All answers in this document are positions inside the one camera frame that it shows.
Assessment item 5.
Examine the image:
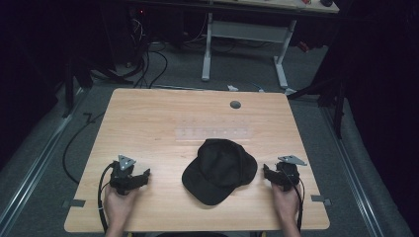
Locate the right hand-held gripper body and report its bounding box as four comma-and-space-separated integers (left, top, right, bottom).
276, 155, 308, 193

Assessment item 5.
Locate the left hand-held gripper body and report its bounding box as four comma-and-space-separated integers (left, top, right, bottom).
109, 154, 137, 196

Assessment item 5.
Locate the black baseball cap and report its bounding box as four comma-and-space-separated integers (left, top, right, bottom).
181, 138, 259, 206

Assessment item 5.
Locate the person's right hand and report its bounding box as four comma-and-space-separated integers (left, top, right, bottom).
271, 182, 302, 225

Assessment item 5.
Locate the person's left hand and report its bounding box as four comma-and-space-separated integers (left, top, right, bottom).
103, 186, 140, 228

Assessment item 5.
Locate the grey tape piece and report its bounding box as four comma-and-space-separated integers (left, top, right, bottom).
310, 195, 332, 207
61, 198, 87, 209

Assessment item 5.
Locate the clear tape strip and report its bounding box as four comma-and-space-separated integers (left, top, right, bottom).
174, 126, 255, 142

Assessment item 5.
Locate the black stand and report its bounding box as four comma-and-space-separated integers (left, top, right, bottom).
286, 73, 349, 140
61, 55, 134, 119

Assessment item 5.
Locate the dark computer tower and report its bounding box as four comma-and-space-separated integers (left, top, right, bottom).
110, 4, 151, 68

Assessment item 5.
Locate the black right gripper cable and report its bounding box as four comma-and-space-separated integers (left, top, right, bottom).
286, 170, 306, 232

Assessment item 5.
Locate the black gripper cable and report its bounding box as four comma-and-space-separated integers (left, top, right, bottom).
96, 162, 117, 234
286, 170, 306, 232

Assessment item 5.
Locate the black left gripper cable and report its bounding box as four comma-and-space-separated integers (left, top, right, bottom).
96, 162, 117, 234

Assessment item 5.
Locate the black floor cable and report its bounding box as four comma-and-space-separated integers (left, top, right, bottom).
61, 111, 107, 186

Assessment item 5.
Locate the metal floor rail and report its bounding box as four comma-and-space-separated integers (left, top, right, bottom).
0, 88, 91, 233
320, 105, 386, 237

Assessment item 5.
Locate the black cable bundle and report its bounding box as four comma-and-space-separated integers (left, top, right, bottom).
129, 19, 169, 90

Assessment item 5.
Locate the white metal desk frame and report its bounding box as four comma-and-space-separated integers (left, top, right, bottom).
201, 12, 298, 97

